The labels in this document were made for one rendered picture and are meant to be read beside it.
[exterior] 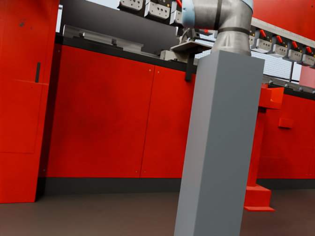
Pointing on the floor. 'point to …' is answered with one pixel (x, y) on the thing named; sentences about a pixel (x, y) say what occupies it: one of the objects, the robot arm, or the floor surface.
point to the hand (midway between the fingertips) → (184, 47)
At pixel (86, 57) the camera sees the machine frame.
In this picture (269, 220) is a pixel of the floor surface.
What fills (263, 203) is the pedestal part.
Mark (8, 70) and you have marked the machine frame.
